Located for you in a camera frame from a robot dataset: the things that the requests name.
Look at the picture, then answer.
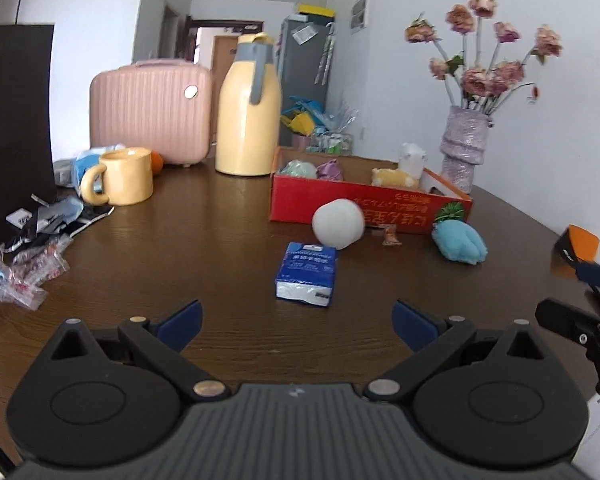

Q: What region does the brown wooden door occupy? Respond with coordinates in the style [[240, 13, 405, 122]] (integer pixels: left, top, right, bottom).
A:
[[211, 35, 241, 90]]

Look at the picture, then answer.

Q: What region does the yellow blue paper wrap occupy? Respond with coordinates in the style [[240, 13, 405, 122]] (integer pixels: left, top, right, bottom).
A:
[[280, 95, 326, 137]]

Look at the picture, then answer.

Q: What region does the pink ribbed suitcase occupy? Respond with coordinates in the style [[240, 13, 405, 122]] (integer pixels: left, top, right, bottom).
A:
[[89, 58, 216, 167]]

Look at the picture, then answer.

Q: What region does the grey fridge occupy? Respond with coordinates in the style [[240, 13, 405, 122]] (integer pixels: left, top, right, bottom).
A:
[[277, 15, 337, 112]]

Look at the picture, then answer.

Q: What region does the purple plush toy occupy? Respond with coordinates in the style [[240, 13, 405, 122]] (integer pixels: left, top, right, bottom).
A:
[[316, 159, 345, 182]]

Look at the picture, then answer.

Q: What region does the yellow mug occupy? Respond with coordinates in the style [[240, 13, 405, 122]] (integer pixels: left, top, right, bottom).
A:
[[80, 147, 155, 207]]

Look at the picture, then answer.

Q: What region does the black paper bag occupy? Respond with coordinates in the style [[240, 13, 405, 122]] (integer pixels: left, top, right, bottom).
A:
[[0, 0, 58, 252]]

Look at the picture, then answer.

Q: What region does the purple glitter vase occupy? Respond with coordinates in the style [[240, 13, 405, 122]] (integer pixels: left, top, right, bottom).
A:
[[440, 106, 496, 195]]

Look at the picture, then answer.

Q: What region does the blue white packet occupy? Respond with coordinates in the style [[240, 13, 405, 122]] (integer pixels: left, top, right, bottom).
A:
[[55, 146, 127, 197]]

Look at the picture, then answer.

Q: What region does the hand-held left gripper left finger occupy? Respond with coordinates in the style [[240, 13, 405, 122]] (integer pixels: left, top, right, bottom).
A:
[[50, 299, 231, 403]]

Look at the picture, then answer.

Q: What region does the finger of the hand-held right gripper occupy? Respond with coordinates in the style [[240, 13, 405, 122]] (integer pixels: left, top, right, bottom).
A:
[[552, 224, 600, 322], [535, 298, 600, 397]]

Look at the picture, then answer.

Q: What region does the blue tissue packet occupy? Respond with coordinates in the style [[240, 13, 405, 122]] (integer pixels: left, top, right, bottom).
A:
[[275, 241, 339, 309]]

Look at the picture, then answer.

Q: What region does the black white flat packet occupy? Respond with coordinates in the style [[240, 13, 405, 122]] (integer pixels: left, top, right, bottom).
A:
[[2, 205, 116, 255]]

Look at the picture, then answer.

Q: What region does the blue plush toy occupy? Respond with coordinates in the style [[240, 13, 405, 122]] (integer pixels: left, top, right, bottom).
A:
[[431, 220, 488, 265]]

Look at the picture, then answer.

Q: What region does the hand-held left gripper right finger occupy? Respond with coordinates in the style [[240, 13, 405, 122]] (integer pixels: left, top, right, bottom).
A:
[[362, 299, 552, 403]]

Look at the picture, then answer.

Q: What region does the red cardboard box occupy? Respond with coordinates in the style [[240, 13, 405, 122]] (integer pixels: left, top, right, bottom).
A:
[[270, 146, 474, 236]]

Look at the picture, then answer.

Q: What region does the clear wrapped gift basket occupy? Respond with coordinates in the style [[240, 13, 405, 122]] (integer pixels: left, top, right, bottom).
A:
[[307, 102, 361, 157]]

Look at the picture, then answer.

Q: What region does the yellow thermos jug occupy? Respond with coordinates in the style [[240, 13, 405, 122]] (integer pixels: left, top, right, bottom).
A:
[[215, 32, 283, 177]]

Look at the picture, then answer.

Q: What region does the pile of clear candy packets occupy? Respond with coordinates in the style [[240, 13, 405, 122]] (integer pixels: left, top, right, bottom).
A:
[[0, 234, 74, 337]]

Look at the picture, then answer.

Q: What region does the dried pink flower bouquet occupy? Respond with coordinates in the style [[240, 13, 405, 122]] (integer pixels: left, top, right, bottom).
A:
[[405, 0, 564, 117]]

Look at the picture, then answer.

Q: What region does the silver foil packet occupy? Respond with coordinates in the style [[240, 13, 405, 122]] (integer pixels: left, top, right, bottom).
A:
[[34, 194, 86, 234]]

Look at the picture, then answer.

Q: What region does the white plush ball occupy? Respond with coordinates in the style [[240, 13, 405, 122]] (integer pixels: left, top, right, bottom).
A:
[[312, 198, 367, 251]]

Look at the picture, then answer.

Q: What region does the white plush toy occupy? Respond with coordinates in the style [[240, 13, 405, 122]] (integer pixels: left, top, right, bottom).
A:
[[397, 142, 429, 179]]

